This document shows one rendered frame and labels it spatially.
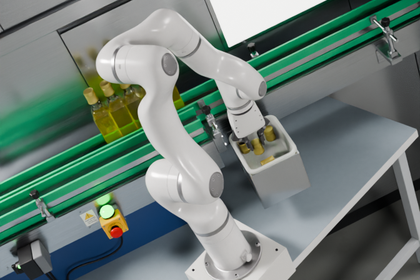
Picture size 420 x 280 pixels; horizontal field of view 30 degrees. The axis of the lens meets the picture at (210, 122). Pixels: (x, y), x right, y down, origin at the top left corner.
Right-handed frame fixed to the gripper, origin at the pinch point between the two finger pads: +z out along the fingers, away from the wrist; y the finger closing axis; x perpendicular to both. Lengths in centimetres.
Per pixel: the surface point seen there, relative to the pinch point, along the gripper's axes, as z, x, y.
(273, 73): -7.4, -17.9, -17.1
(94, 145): -8, -27, 47
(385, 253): 103, -16, -36
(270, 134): 5.7, -6.0, -6.4
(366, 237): 103, -28, -33
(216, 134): -4.8, -6.5, 9.8
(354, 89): 30, -35, -49
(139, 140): -8.8, -17.4, 32.7
